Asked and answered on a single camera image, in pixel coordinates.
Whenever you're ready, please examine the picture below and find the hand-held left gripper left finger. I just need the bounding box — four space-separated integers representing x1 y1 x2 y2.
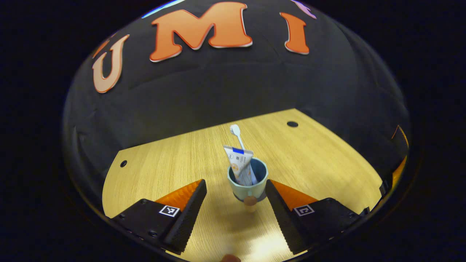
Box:
111 179 207 255

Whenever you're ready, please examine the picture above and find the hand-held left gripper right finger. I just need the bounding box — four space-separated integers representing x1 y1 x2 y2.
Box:
265 179 363 255

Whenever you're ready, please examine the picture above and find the dark round coaster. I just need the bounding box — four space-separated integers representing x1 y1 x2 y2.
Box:
234 192 267 203

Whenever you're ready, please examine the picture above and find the blue-grey cup with wooden handle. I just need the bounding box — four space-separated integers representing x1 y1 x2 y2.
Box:
227 157 269 213

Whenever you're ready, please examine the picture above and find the white toothpaste tube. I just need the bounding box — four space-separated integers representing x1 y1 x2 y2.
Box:
223 145 255 186

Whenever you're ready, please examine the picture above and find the white toothbrush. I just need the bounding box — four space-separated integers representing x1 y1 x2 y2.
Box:
229 124 257 184

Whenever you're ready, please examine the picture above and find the wooden desktop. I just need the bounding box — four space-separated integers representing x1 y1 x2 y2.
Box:
102 108 383 262

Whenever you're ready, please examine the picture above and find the black backdrop cloth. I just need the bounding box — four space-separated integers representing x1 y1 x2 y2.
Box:
62 0 412 219

